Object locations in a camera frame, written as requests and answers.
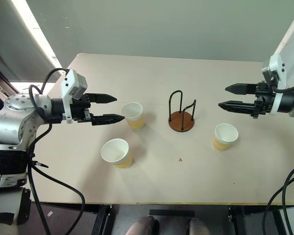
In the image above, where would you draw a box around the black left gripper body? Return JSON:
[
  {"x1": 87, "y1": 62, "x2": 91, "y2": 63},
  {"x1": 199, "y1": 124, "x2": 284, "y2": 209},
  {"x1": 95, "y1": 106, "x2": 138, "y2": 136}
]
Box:
[{"x1": 70, "y1": 94, "x2": 93, "y2": 123}]

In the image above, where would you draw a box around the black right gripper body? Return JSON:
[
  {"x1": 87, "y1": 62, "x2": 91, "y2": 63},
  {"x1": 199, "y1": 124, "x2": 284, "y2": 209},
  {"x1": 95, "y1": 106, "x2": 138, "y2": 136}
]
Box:
[{"x1": 251, "y1": 82, "x2": 277, "y2": 120}]

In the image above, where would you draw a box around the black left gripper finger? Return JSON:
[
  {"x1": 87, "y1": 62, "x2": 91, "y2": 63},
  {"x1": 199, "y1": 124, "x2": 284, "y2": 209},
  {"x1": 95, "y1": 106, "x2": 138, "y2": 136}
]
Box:
[
  {"x1": 88, "y1": 94, "x2": 118, "y2": 104},
  {"x1": 90, "y1": 114, "x2": 126, "y2": 126}
]

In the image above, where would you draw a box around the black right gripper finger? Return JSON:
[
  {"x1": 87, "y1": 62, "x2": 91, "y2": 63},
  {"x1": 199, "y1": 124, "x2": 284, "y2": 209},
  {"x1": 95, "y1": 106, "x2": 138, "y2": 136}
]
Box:
[
  {"x1": 224, "y1": 83, "x2": 258, "y2": 96},
  {"x1": 218, "y1": 100, "x2": 257, "y2": 115}
]

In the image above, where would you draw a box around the tan paper cup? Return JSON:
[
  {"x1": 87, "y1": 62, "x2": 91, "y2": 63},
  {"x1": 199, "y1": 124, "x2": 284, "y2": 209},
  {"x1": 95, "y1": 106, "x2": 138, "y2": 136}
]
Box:
[
  {"x1": 100, "y1": 138, "x2": 134, "y2": 169},
  {"x1": 212, "y1": 123, "x2": 239, "y2": 152},
  {"x1": 121, "y1": 102, "x2": 146, "y2": 131}
]

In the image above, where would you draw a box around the black table leg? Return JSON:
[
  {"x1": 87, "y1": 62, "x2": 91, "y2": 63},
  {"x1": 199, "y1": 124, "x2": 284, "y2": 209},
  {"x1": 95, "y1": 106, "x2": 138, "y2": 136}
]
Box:
[
  {"x1": 91, "y1": 204, "x2": 113, "y2": 235},
  {"x1": 227, "y1": 205, "x2": 247, "y2": 235}
]

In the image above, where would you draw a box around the dark rounded shape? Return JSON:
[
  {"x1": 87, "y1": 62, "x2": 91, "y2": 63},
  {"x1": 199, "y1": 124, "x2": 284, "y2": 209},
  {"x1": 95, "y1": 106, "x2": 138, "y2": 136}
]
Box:
[
  {"x1": 125, "y1": 215, "x2": 160, "y2": 235},
  {"x1": 187, "y1": 218, "x2": 210, "y2": 235}
]

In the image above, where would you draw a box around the black crossbar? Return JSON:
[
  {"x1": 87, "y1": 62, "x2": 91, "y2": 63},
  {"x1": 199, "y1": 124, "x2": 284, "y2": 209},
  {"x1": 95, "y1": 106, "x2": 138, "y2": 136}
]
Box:
[{"x1": 149, "y1": 209, "x2": 196, "y2": 217}]

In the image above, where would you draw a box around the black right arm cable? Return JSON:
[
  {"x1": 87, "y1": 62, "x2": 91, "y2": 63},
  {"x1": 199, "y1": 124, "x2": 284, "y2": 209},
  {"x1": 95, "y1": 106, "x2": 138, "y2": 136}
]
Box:
[{"x1": 262, "y1": 78, "x2": 294, "y2": 235}]

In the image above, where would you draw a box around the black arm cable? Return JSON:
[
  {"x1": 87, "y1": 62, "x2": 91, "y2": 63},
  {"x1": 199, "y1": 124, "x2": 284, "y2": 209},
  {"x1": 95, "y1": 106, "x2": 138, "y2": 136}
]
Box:
[
  {"x1": 262, "y1": 78, "x2": 294, "y2": 235},
  {"x1": 26, "y1": 68, "x2": 86, "y2": 235}
]

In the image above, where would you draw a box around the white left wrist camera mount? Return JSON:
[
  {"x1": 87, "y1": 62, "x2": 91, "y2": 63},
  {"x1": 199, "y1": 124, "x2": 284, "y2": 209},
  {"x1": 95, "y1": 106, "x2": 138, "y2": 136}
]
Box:
[{"x1": 60, "y1": 69, "x2": 88, "y2": 124}]

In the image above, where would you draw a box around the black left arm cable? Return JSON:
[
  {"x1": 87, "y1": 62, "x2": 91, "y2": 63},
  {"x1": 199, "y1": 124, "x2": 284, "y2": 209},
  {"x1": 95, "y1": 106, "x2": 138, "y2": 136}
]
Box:
[{"x1": 26, "y1": 68, "x2": 86, "y2": 235}]

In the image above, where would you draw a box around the wooden base black wire holder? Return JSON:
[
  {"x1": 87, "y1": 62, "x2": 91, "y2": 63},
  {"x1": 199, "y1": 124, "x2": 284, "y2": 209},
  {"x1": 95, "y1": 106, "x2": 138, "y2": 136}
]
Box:
[{"x1": 168, "y1": 90, "x2": 196, "y2": 133}]

